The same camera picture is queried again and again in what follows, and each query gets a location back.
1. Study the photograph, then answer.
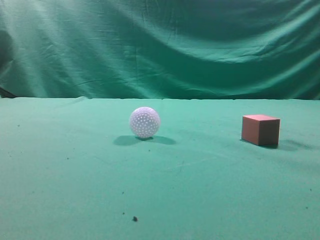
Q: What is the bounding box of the red cube block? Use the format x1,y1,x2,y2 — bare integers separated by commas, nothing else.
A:
241,114,281,146

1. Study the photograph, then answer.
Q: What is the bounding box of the white dimpled ball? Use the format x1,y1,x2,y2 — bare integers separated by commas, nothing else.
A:
129,106,161,139

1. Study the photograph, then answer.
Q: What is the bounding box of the green backdrop cloth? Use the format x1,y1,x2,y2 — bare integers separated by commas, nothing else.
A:
0,0,320,100

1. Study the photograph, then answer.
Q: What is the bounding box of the green table cloth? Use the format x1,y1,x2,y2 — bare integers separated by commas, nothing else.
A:
0,97,320,240

